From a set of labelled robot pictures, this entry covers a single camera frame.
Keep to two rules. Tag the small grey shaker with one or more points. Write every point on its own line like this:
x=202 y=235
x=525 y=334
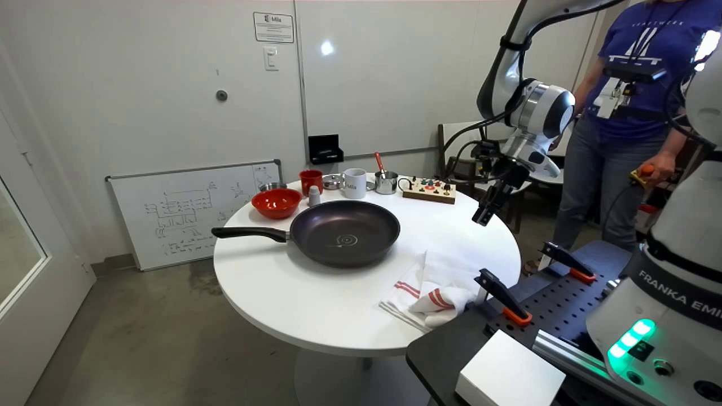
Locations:
x=313 y=196

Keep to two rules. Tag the white box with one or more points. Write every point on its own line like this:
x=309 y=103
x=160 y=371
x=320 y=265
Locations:
x=511 y=373

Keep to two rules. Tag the white towel red stripes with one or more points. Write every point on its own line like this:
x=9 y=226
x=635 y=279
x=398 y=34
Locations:
x=451 y=262

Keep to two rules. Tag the red mug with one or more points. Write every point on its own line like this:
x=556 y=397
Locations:
x=312 y=182

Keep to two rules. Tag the round grey wall knob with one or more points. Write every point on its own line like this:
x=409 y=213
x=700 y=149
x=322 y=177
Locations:
x=222 y=95

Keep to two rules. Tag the wooden board colourful pieces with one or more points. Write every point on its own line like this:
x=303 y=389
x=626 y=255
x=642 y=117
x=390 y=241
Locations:
x=430 y=190

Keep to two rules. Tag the leaning framed whiteboard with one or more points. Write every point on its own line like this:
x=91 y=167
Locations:
x=187 y=218

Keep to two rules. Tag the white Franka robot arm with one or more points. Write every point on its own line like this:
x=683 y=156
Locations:
x=678 y=226

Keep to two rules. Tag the white chair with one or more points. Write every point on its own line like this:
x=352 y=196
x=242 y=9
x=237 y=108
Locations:
x=451 y=137

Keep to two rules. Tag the red bowl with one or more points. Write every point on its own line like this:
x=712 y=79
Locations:
x=276 y=203

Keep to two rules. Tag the small steel cup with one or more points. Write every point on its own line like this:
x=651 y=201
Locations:
x=331 y=182

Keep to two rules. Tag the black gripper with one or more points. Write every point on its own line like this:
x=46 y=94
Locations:
x=512 y=182

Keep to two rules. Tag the framed wall sign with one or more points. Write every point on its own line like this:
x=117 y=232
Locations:
x=274 y=27

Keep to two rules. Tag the small steel saucepan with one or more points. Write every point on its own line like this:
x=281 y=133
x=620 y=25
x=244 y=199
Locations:
x=386 y=183

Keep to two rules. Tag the white wall switch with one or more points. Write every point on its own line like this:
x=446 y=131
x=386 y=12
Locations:
x=272 y=60

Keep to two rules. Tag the yellow orange handheld controller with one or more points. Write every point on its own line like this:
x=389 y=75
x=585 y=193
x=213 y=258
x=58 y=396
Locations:
x=653 y=174

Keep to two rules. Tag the white door with window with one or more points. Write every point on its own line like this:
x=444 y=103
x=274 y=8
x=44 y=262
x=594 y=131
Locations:
x=46 y=329

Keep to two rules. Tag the black frying pan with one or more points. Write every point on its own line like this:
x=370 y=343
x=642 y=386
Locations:
x=346 y=235

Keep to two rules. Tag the seated person blue jeans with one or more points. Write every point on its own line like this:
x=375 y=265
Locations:
x=622 y=114

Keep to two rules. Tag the aluminium rail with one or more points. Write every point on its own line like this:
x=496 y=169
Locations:
x=572 y=358

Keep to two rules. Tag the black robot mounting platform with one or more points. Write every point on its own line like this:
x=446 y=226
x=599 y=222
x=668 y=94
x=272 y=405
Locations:
x=572 y=307

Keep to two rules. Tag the black wall tray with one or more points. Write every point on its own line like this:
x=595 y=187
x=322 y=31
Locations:
x=326 y=149

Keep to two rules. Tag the wall mounted whiteboard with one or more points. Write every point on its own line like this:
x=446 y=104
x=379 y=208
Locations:
x=352 y=91

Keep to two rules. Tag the white mug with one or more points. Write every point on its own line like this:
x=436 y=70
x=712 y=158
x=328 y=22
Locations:
x=355 y=183

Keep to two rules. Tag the black clamp orange tip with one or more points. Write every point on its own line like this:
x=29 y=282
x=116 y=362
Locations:
x=498 y=296
x=567 y=262

